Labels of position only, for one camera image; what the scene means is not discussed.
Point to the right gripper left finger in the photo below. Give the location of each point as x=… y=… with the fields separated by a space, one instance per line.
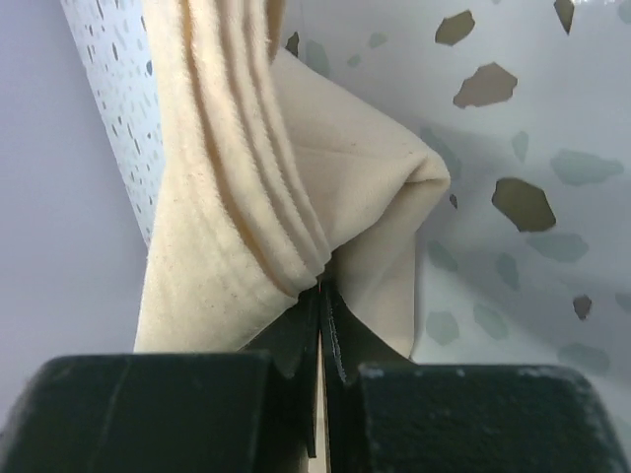
x=253 y=410

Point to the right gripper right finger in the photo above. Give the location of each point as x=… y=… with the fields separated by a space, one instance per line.
x=387 y=414

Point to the beige cloth mat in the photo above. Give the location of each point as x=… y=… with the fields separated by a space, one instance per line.
x=275 y=177

